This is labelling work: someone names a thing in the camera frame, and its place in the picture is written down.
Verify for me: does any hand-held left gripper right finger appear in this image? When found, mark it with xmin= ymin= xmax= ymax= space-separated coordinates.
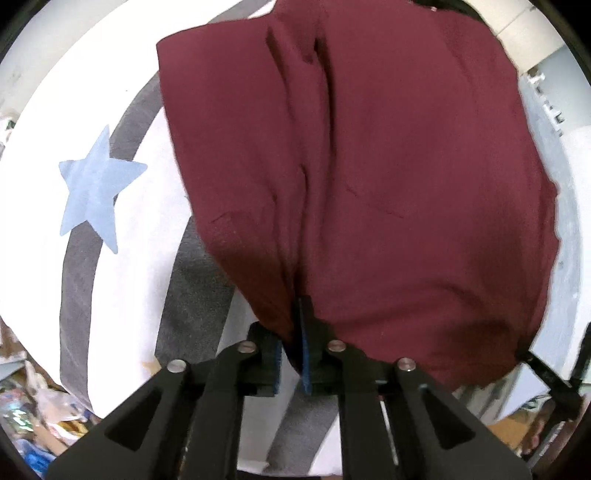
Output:
xmin=297 ymin=296 xmax=533 ymax=480

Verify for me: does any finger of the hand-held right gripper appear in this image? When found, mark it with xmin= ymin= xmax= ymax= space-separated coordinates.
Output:
xmin=514 ymin=345 xmax=583 ymax=422

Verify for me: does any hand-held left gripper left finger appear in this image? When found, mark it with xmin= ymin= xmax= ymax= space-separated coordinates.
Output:
xmin=46 ymin=322 xmax=283 ymax=480

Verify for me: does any maroon cloth garment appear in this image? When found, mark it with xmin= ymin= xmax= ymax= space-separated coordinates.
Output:
xmin=156 ymin=0 xmax=562 ymax=391

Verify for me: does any white blanket with grey stripes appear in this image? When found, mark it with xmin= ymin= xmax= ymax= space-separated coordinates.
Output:
xmin=0 ymin=0 xmax=509 ymax=477

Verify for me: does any grey-blue quilt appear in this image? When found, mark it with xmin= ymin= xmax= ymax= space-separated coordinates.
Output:
xmin=496 ymin=60 xmax=591 ymax=423

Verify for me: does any pile of plastic packaging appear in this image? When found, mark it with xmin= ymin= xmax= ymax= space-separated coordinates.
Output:
xmin=0 ymin=318 xmax=103 ymax=477

